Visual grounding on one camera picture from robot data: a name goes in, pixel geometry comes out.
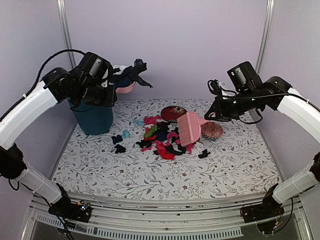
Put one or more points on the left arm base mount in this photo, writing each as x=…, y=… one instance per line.
x=64, y=208

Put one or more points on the small blue paper scraps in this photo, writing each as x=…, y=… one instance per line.
x=132, y=128

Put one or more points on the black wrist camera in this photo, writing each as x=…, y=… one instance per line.
x=244, y=77
x=96, y=66

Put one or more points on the pink plastic hand brush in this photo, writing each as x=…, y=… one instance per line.
x=189, y=127

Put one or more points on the left aluminium frame post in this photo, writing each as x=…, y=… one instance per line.
x=62, y=14

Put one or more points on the pink plastic dustpan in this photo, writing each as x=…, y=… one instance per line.
x=126, y=89

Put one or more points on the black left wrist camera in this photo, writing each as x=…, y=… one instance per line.
x=96, y=66

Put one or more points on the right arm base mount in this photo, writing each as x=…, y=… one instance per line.
x=269, y=208

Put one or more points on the pink patterned small bowl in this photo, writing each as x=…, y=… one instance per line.
x=211, y=131

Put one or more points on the aluminium frame post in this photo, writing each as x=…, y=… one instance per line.
x=267, y=24
x=62, y=14

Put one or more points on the teal plastic waste bin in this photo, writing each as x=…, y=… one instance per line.
x=93, y=120

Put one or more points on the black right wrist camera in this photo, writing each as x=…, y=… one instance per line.
x=244, y=77

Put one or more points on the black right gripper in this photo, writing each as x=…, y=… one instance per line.
x=221, y=113

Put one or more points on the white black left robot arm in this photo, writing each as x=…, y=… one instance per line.
x=54, y=88

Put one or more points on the right aluminium frame post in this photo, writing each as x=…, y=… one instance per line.
x=267, y=24

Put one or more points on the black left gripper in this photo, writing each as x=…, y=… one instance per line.
x=110, y=99

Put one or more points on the red floral round plate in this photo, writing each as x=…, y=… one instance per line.
x=172, y=113

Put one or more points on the central colourful paper scrap pile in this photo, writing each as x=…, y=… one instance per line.
x=157, y=131

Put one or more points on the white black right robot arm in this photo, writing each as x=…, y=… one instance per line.
x=279, y=95

